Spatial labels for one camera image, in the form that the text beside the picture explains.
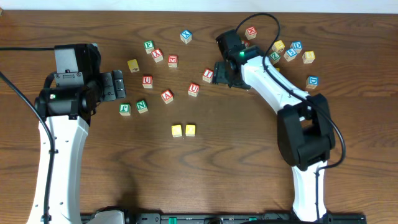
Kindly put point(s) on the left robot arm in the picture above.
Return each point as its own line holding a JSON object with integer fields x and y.
{"x": 66, "y": 104}

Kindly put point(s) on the yellow 8 block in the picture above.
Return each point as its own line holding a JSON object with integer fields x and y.
{"x": 308, "y": 57}

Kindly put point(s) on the red U block centre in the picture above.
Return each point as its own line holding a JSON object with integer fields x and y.
{"x": 193, "y": 89}

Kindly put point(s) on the green N block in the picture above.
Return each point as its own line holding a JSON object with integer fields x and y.
{"x": 141, "y": 106}

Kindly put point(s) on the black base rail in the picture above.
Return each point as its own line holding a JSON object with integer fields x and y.
{"x": 118, "y": 216}

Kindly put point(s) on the green F block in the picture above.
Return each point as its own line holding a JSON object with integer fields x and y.
{"x": 149, "y": 46}

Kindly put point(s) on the red X block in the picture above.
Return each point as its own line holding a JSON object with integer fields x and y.
{"x": 157, "y": 55}

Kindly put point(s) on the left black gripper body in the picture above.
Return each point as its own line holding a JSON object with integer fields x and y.
{"x": 109, "y": 85}

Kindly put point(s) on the red block top right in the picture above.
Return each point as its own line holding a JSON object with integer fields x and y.
{"x": 251, "y": 33}

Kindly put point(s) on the yellow block upper right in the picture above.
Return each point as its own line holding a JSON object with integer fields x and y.
{"x": 278, "y": 46}

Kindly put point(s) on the green Z block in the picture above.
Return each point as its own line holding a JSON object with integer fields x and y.
{"x": 274, "y": 57}

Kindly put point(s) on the yellow block far left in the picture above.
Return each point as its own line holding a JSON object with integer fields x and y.
{"x": 133, "y": 65}

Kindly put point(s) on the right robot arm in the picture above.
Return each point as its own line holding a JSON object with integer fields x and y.
{"x": 304, "y": 134}

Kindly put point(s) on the blue d block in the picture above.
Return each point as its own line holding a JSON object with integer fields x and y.
{"x": 312, "y": 82}
{"x": 297, "y": 46}

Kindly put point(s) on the blue X block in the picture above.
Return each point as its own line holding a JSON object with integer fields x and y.
{"x": 186, "y": 36}

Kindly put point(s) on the blue 5 block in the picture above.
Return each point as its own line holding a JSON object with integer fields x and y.
{"x": 290, "y": 54}

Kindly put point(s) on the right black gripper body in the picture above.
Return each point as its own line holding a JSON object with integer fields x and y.
{"x": 222, "y": 73}

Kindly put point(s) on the yellow O block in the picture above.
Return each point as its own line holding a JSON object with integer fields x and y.
{"x": 190, "y": 130}

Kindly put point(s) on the red E block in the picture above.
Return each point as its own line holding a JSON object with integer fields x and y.
{"x": 173, "y": 61}

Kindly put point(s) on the red U block left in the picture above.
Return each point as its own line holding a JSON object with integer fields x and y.
{"x": 147, "y": 82}

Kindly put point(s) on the red I block centre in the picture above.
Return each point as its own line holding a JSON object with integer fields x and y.
{"x": 208, "y": 75}

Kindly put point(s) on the green J block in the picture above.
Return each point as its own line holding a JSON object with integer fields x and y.
{"x": 125, "y": 109}

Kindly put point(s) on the blue D block right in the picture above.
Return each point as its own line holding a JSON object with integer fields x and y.
{"x": 312, "y": 82}

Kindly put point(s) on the yellow C block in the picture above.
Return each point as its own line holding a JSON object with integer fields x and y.
{"x": 177, "y": 131}

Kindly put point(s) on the blue D block upper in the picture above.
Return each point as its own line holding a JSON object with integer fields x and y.
{"x": 297, "y": 46}

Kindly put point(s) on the red A block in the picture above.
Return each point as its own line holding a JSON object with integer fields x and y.
{"x": 167, "y": 96}

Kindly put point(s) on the red u block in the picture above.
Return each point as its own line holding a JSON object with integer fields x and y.
{"x": 147, "y": 82}
{"x": 193, "y": 89}

